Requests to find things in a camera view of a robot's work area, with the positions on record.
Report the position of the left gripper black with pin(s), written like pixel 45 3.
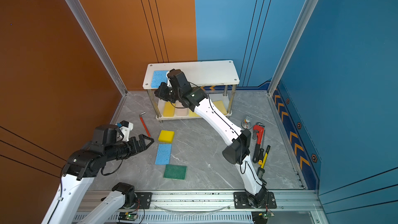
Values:
pixel 133 144

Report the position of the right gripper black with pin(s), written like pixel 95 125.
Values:
pixel 163 92

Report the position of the blue sponge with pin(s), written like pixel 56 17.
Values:
pixel 163 154
pixel 158 78

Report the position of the long yellow foam sponge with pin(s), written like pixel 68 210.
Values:
pixel 169 110

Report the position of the small thick yellow sponge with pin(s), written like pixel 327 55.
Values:
pixel 166 136

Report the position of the yellow porous sponge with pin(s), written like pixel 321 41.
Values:
pixel 193 114

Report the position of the green scouring pad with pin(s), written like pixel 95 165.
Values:
pixel 175 172

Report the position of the cream yellow sponge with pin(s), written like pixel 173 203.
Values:
pixel 220 106

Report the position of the pale pink sponge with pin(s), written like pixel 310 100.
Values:
pixel 181 112

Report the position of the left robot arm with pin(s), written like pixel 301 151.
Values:
pixel 70 195

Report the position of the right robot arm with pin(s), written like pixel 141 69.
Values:
pixel 237 140

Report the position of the white two-tier shelf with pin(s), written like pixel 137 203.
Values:
pixel 218 78

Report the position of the red hex key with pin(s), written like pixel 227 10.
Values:
pixel 143 123

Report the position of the left circuit board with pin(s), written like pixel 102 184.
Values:
pixel 127 216

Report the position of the circuit board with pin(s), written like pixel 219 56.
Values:
pixel 127 216
pixel 261 217

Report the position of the round metal foot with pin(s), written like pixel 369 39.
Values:
pixel 247 123

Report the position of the red pipe wrench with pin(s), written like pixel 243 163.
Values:
pixel 258 132

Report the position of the yellow black screwdriver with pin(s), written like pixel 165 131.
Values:
pixel 264 153

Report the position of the right circuit board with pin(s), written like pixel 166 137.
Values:
pixel 261 217

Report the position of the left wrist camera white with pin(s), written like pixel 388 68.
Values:
pixel 125 128

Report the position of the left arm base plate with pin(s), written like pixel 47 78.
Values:
pixel 138 200

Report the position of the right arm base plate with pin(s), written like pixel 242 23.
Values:
pixel 242 200

